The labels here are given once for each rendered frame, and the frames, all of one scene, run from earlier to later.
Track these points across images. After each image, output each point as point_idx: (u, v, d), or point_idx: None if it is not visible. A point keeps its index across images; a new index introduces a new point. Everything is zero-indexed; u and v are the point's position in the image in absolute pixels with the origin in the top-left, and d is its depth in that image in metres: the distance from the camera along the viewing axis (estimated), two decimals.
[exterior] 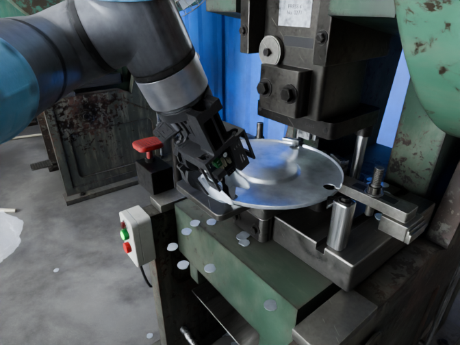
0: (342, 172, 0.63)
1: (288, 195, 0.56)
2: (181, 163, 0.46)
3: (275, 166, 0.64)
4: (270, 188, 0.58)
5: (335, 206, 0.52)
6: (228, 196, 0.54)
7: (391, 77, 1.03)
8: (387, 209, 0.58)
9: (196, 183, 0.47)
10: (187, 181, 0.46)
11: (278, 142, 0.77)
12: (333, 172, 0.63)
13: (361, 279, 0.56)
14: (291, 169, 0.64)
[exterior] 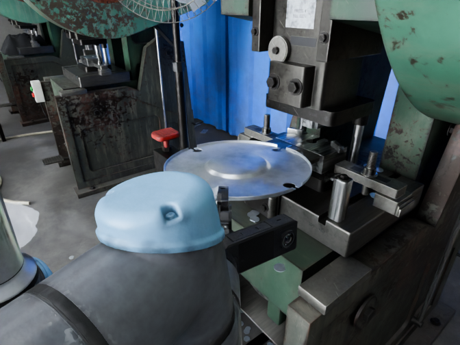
0: (311, 173, 0.61)
1: (241, 189, 0.55)
2: (228, 205, 0.43)
3: (244, 163, 0.64)
4: (227, 182, 0.58)
5: (335, 183, 0.61)
6: None
7: (387, 74, 1.11)
8: (380, 187, 0.67)
9: (218, 193, 0.46)
10: (219, 191, 0.44)
11: (263, 144, 0.76)
12: (301, 173, 0.61)
13: (357, 248, 0.64)
14: (259, 167, 0.63)
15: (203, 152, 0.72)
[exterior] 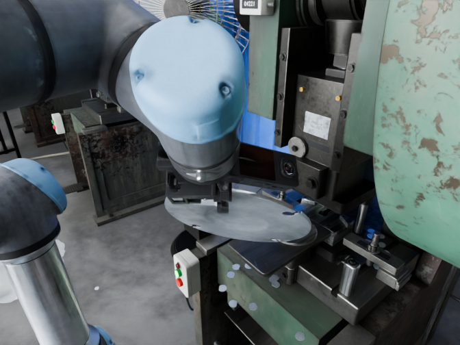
0: (311, 224, 0.60)
1: (241, 202, 0.55)
2: None
3: (244, 217, 0.64)
4: None
5: (345, 266, 0.74)
6: None
7: None
8: (382, 264, 0.80)
9: None
10: None
11: (261, 240, 0.75)
12: (300, 224, 0.60)
13: (363, 316, 0.78)
14: (258, 218, 0.63)
15: (202, 226, 0.72)
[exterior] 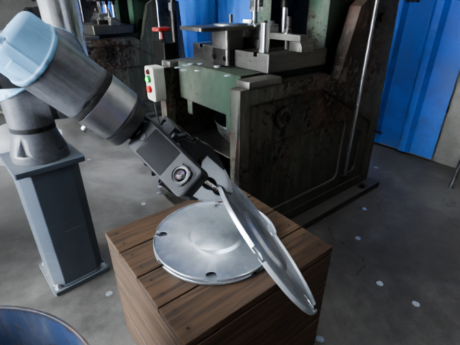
0: (287, 293, 0.46)
1: (235, 211, 0.53)
2: (196, 144, 0.47)
3: (268, 241, 0.58)
4: (239, 211, 0.56)
5: (259, 25, 1.03)
6: None
7: None
8: (292, 37, 1.09)
9: (209, 152, 0.50)
10: (207, 144, 0.49)
11: (308, 294, 0.62)
12: None
13: (276, 70, 1.07)
14: (270, 250, 0.55)
15: (269, 234, 0.70)
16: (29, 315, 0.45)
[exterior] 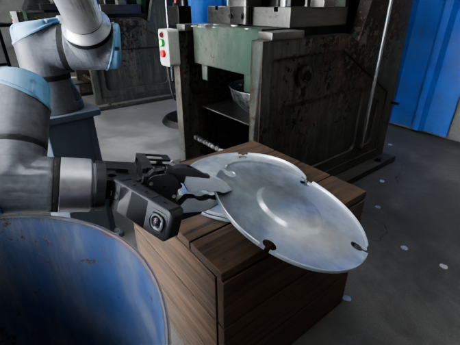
0: (312, 270, 0.45)
1: (241, 207, 0.52)
2: (168, 173, 0.47)
3: (292, 210, 0.56)
4: (249, 198, 0.56)
5: None
6: None
7: None
8: None
9: (187, 170, 0.50)
10: (181, 164, 0.49)
11: (361, 235, 0.59)
12: (306, 260, 0.47)
13: (298, 24, 1.03)
14: (294, 222, 0.54)
15: (304, 187, 0.67)
16: (60, 224, 0.41)
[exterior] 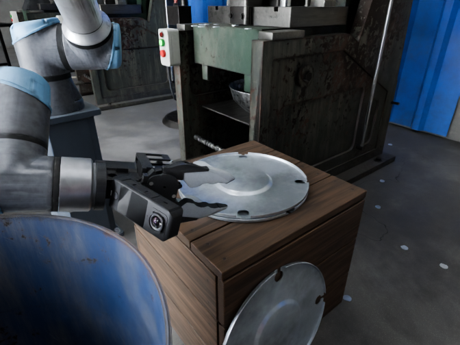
0: None
1: (246, 322, 0.57)
2: (168, 173, 0.47)
3: (274, 337, 0.63)
4: (262, 313, 0.60)
5: None
6: (225, 206, 0.55)
7: None
8: None
9: (185, 165, 0.49)
10: (178, 161, 0.48)
11: None
12: None
13: (298, 24, 1.03)
14: None
15: (312, 304, 0.71)
16: (61, 224, 0.41)
